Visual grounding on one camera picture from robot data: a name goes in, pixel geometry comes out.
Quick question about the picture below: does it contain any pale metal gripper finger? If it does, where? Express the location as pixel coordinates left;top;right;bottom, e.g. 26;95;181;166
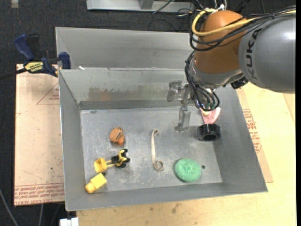
167;80;183;103
174;106;191;133

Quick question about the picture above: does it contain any pink and white toy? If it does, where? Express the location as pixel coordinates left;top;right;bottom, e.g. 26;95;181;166
199;107;222;126

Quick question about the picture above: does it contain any grey metal bin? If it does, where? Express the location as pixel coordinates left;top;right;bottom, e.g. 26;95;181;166
55;26;269;212

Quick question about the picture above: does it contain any green round scrubber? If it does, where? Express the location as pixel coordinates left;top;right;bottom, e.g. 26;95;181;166
174;158;202;183

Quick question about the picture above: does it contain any orange toy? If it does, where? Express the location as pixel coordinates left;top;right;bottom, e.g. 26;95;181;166
109;127;126;146

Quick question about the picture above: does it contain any yellow and black toy digger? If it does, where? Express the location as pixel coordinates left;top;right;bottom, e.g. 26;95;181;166
94;148;131;174

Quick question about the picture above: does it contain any yellow toy block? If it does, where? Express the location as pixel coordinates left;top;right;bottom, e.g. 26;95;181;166
85;173;108;194

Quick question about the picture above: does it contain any brown cardboard board, red print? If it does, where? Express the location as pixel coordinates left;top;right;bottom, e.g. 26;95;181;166
14;64;274;207

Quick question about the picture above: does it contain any black plastic ring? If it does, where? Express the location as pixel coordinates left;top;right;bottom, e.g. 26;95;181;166
197;123;222;142

